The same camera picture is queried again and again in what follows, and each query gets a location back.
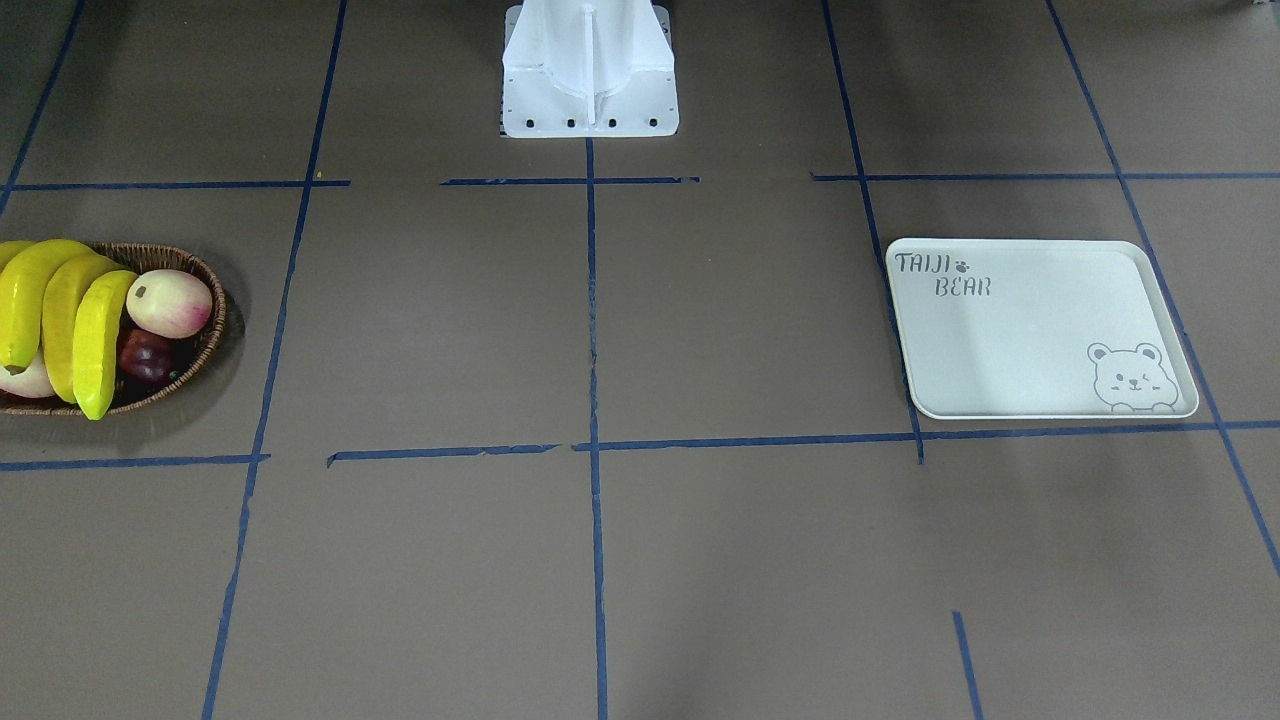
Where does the brown wicker fruit basket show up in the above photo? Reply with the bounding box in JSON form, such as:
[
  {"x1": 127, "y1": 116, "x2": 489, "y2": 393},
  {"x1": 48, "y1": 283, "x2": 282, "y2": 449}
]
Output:
[{"x1": 3, "y1": 240, "x2": 229, "y2": 420}]

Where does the yellow banana moved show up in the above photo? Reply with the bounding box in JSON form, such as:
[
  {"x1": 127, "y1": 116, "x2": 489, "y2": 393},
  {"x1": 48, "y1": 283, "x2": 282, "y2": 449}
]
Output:
[
  {"x1": 72, "y1": 269, "x2": 137, "y2": 420},
  {"x1": 1, "y1": 240, "x2": 95, "y2": 374},
  {"x1": 41, "y1": 252, "x2": 122, "y2": 404}
]

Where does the white bear serving tray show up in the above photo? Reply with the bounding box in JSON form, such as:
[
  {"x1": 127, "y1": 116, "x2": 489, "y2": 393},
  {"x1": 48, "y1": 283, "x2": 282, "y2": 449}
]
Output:
[{"x1": 884, "y1": 237, "x2": 1201, "y2": 420}]

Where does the dark red apple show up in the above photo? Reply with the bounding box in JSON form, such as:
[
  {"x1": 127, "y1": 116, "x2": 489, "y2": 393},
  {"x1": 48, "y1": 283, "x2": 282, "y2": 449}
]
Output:
[{"x1": 116, "y1": 328, "x2": 184, "y2": 387}]

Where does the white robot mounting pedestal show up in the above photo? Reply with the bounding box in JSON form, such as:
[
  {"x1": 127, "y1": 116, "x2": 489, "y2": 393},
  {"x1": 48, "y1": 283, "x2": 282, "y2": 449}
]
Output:
[{"x1": 500, "y1": 1, "x2": 680, "y2": 138}]

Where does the pale apple under bananas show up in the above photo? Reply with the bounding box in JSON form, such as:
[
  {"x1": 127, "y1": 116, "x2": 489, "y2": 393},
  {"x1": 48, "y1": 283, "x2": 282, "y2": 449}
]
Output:
[{"x1": 1, "y1": 350, "x2": 56, "y2": 400}]

